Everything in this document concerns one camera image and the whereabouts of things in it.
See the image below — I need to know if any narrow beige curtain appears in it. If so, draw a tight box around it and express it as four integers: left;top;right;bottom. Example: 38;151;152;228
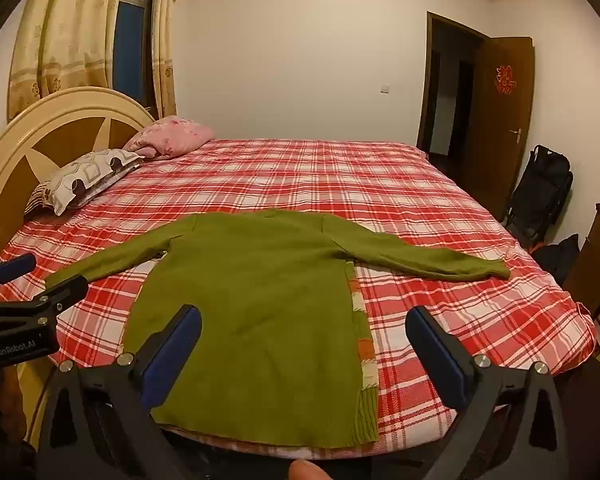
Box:
150;0;178;118

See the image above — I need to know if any grey patterned pillow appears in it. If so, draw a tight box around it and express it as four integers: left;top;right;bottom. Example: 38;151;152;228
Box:
25;149;146;217

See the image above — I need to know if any black bag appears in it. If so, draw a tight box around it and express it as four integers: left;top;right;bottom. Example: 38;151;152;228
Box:
502;145;574;251
532;234;581;286

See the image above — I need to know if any wide beige curtain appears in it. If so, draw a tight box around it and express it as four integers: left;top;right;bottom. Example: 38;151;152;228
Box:
7;0;131;121

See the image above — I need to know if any window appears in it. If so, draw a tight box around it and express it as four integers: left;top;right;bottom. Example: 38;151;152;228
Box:
111;0;160;111

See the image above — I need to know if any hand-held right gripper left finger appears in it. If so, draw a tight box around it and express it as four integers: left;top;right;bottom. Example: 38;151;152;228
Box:
35;304;203;480

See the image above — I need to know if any red paper door decoration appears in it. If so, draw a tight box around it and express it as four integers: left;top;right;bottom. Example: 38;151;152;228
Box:
495;64;515;95

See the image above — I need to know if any brown wooden door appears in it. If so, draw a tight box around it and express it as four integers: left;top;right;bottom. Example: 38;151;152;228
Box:
462;36;536;221

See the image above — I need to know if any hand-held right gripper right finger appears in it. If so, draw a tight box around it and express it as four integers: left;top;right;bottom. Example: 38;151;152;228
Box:
405;306;571;480

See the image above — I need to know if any person's right hand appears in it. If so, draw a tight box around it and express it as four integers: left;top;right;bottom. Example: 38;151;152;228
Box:
287;459;331;480

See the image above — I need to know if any cream wooden headboard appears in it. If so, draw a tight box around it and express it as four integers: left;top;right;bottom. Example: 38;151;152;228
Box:
0;86;157;261

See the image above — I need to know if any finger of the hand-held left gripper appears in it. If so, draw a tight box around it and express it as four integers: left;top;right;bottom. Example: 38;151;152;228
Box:
0;253;37;302
0;275;89;313

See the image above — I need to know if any pink floral pillow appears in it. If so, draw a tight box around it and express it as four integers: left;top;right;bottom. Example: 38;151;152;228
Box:
122;115;217;161

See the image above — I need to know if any red plaid bed sheet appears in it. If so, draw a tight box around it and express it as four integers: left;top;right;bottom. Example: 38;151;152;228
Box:
0;139;597;461

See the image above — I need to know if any dark wooden door frame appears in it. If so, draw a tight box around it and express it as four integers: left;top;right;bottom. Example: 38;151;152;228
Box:
416;11;492;161

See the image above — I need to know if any brown wooden cabinet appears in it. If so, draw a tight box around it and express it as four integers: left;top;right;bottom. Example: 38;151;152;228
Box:
562;202;600;316

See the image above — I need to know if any green knit sweater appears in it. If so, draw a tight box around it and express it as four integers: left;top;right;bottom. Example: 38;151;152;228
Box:
45;210;512;448

